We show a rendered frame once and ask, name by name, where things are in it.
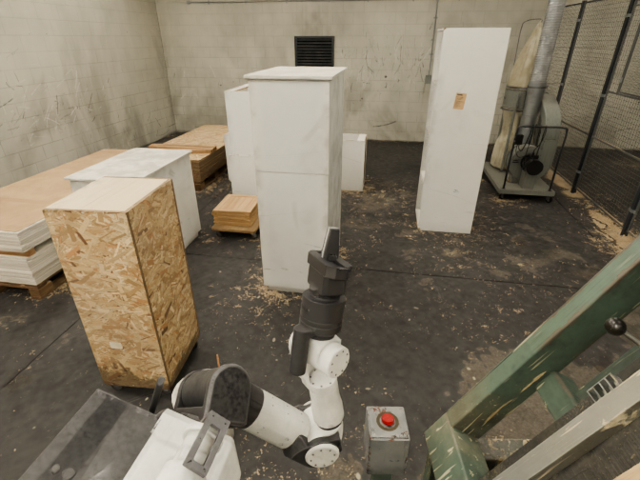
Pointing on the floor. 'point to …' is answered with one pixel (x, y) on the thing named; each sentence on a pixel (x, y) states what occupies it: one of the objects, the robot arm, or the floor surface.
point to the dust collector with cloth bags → (519, 172)
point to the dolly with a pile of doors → (236, 215)
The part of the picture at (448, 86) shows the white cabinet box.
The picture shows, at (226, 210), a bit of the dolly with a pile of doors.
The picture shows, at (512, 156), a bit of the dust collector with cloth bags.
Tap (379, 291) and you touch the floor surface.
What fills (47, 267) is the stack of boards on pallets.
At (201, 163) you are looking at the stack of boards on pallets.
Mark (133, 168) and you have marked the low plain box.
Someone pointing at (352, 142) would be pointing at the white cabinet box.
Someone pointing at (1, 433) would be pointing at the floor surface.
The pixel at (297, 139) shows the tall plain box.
